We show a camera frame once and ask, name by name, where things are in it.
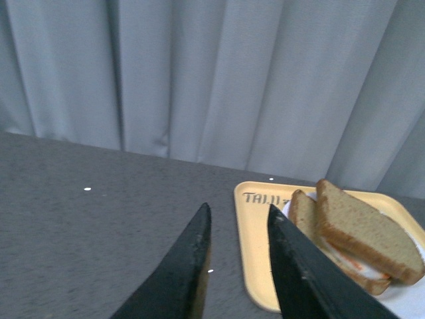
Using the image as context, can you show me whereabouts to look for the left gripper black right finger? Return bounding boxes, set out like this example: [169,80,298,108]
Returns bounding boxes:
[267,205,396,318]

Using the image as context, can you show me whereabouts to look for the grey curtain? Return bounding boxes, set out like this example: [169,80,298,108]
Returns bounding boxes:
[1,1,424,198]

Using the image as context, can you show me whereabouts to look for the bread slice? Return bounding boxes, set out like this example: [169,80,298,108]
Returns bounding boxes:
[316,179,424,284]
[287,190,390,296]

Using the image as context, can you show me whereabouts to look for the yellow bear tray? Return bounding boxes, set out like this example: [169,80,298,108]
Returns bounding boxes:
[233,181,425,313]

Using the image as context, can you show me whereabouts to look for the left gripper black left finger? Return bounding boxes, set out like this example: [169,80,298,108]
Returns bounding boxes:
[112,203,212,318]

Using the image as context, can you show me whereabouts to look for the white round plate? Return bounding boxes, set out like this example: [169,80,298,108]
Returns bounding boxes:
[282,191,424,318]

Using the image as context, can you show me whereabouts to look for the fried egg filling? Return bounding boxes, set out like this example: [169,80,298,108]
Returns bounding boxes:
[307,192,392,280]

